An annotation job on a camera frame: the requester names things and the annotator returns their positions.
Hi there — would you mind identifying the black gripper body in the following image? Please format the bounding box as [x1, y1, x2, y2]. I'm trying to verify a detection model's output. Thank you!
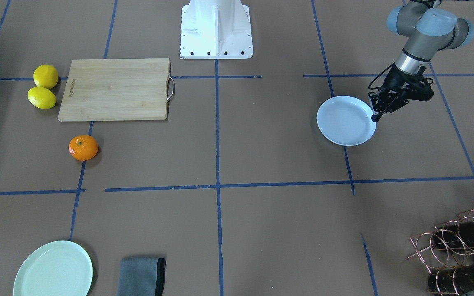
[367, 64, 411, 115]

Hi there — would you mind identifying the light blue plate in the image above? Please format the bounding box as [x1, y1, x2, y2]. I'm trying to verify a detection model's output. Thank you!
[316, 95, 376, 146]

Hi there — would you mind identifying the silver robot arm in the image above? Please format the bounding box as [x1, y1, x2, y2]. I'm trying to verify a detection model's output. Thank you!
[368, 0, 474, 123]

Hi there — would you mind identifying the light green plate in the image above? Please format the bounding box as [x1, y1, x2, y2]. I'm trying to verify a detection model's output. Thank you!
[13, 240, 93, 296]

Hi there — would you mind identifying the dark wine bottle middle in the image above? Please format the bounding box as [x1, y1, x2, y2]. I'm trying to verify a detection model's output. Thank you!
[432, 221, 474, 252]

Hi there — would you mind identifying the dark wine bottle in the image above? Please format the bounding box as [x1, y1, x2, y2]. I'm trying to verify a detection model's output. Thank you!
[428, 265, 474, 296]
[432, 221, 474, 252]

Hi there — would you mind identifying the dark wine bottle front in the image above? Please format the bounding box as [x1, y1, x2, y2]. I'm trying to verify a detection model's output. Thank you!
[428, 265, 474, 296]

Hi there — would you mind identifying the bamboo cutting board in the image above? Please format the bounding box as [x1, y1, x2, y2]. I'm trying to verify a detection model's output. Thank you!
[58, 58, 175, 122]

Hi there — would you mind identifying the grey folded cloth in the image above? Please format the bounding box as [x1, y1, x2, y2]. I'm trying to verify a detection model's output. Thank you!
[117, 257, 166, 296]

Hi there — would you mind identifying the orange fruit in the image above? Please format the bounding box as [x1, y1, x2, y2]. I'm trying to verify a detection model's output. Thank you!
[68, 135, 99, 161]

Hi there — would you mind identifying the yellow lemon far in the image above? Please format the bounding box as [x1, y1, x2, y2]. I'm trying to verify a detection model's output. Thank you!
[33, 64, 59, 89]

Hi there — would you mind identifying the yellow lemon near board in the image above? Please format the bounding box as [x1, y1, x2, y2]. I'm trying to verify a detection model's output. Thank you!
[28, 86, 57, 109]

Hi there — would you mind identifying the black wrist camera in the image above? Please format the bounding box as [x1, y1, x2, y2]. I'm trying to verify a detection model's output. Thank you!
[403, 76, 434, 102]

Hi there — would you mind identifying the copper wire bottle rack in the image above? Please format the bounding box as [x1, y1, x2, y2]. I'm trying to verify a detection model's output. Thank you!
[410, 208, 474, 296]

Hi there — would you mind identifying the white camera pole base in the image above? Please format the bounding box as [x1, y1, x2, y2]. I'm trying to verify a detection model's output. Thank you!
[179, 0, 254, 60]

